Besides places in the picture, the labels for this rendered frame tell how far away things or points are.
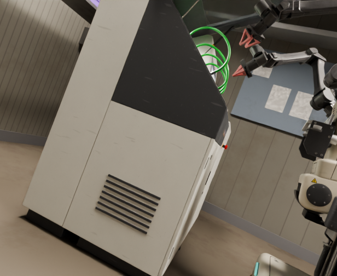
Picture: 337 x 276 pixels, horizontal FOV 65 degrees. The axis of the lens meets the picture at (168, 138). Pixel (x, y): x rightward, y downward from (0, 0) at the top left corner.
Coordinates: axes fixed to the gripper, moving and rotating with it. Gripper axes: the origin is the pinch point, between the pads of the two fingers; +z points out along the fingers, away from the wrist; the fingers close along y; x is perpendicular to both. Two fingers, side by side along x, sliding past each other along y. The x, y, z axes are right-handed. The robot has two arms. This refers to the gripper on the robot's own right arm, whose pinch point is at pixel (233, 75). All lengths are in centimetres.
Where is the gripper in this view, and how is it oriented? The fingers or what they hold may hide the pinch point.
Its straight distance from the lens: 168.2
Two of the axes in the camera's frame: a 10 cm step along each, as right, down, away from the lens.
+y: -3.1, -8.9, 3.4
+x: -4.7, -1.7, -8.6
